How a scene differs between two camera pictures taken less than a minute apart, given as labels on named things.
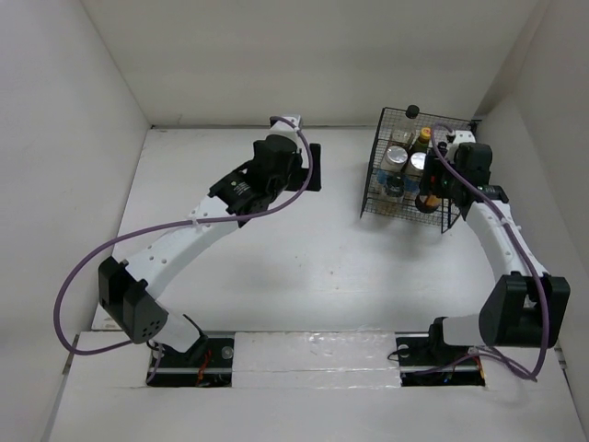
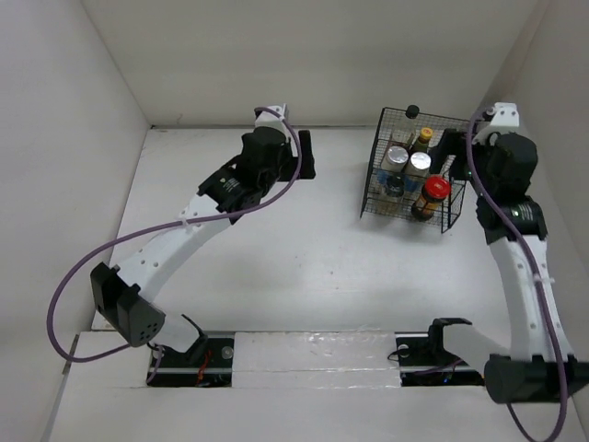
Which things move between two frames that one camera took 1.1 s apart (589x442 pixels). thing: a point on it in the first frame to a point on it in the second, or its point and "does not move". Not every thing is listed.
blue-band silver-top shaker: [416, 168] does not move
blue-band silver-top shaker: [393, 161] does not move
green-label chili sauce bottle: [421, 145] does not move
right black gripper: [433, 167] to [451, 144]
